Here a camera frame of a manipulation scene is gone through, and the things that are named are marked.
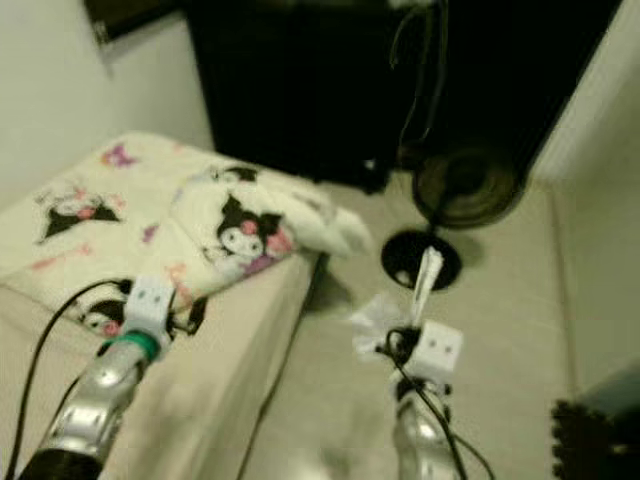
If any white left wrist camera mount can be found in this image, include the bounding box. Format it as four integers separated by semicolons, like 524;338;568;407
127;277;176;336

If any black wardrobe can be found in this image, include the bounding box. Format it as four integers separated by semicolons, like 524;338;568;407
180;0;623;196

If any cream cartoon print quilt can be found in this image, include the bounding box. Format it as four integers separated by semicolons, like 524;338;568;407
0;130;376;336

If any dark window blind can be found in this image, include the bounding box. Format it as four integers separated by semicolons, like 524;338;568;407
85;0;186;46

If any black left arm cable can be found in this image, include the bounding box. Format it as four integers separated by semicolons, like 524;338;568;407
5;278;136;480

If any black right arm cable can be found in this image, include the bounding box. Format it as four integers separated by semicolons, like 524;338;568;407
385;355;496;480

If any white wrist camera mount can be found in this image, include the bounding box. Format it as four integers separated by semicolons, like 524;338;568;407
410;320;464;386
127;277;176;336

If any bed with beige sheet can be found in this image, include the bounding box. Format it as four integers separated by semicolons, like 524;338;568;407
0;130;321;480

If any black floor fan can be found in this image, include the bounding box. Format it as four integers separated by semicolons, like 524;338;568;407
380;148;531;291

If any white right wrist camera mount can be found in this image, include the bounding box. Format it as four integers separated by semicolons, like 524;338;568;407
410;320;464;386

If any white paper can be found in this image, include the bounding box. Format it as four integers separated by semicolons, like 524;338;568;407
410;245;444;326

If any black foam puzzle mat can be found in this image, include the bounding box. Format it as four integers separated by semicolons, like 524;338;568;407
550;400;640;480

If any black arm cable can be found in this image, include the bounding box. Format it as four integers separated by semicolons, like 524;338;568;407
385;355;496;480
5;278;136;480

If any clear plastic wrapper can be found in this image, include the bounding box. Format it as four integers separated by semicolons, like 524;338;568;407
350;292;411;356

